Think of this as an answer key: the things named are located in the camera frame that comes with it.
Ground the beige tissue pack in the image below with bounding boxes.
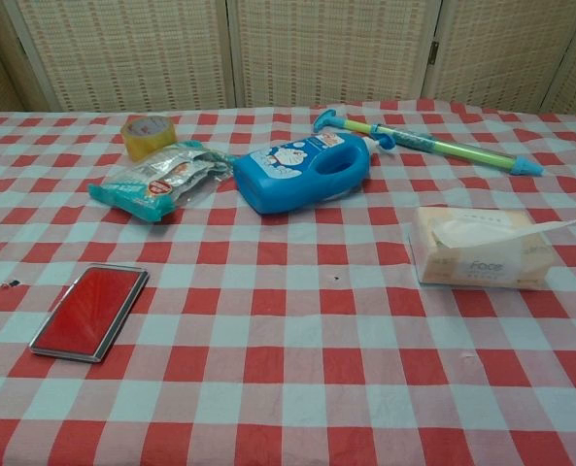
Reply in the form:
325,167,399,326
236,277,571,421
408,206,559,291

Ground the blue detergent bottle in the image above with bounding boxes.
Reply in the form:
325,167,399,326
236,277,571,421
231,134,377,216

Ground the red white checkered tablecloth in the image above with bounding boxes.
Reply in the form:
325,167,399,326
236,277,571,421
0,98,576,466

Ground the teal crumpled snack bag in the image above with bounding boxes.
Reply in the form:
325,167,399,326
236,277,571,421
87,140,236,224

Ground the green blue water pump toy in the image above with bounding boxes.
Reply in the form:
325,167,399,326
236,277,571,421
312,109,546,178

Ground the yellow packing tape roll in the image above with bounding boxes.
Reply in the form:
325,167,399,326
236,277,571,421
121,115,180,163

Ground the woven folding screen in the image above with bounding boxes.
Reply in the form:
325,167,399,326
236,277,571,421
0,0,576,117

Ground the red ink pad case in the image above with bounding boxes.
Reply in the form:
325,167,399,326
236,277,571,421
28,264,151,363

